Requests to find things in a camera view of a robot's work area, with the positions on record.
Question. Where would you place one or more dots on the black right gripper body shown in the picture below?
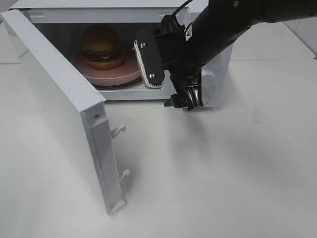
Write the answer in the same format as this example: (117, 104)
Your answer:
(172, 55)

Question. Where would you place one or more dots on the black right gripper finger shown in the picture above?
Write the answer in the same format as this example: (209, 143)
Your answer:
(188, 92)

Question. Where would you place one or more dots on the round white door button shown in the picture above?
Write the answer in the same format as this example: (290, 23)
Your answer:
(205, 98)

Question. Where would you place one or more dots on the white timer knob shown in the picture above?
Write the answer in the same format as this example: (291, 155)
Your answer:
(208, 78)

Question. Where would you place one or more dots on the pink round plate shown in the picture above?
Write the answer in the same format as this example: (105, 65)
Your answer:
(124, 73)

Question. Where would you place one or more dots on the toy burger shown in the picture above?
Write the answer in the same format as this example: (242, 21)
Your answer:
(102, 47)

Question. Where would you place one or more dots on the white microwave door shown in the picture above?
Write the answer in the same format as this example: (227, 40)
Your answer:
(72, 107)

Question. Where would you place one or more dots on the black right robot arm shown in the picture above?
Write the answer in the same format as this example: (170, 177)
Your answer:
(222, 22)

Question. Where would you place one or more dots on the glass microwave turntable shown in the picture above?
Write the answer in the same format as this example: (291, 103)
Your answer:
(128, 84)

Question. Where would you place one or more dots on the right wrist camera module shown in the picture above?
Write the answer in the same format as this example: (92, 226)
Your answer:
(149, 60)

